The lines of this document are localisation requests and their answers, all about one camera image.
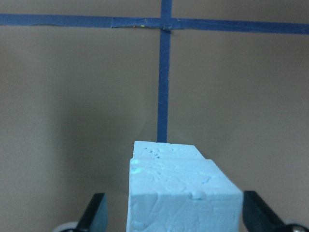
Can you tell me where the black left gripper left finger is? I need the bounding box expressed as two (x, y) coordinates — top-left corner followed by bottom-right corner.
(75, 193), (108, 232)

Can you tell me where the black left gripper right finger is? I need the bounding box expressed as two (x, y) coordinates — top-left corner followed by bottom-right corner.
(242, 190), (290, 232)

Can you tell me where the light blue block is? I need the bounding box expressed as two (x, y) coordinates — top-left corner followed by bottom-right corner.
(126, 159), (243, 232)
(133, 141), (204, 159)

